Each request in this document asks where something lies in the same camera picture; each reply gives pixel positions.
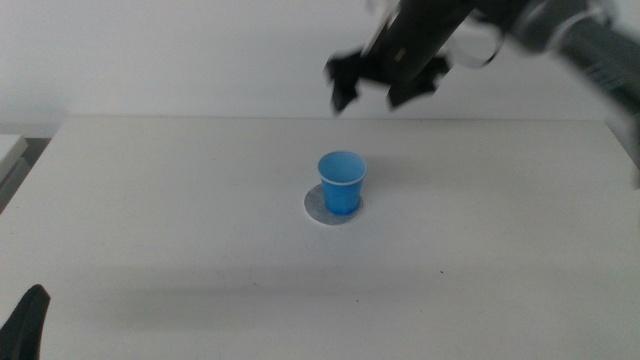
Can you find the round grey cup mat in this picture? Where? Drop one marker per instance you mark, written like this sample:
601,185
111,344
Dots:
312,207

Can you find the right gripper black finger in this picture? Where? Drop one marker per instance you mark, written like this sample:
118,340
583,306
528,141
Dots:
344,82
415,89

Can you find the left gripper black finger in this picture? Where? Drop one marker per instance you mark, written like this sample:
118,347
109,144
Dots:
22,330

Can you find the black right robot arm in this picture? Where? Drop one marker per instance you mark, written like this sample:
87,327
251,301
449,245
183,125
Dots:
590,45

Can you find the blue plastic cup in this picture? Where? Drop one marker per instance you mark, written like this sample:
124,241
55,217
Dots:
341,192

